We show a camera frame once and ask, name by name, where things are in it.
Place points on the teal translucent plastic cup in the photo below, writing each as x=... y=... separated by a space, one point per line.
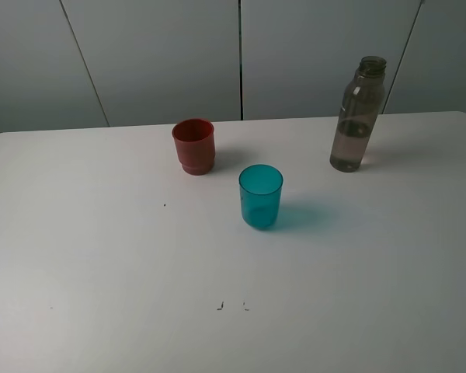
x=260 y=189

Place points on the smoky grey water bottle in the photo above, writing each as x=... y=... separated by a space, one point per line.
x=360 y=107

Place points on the red plastic cup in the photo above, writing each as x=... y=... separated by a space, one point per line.
x=195 y=147

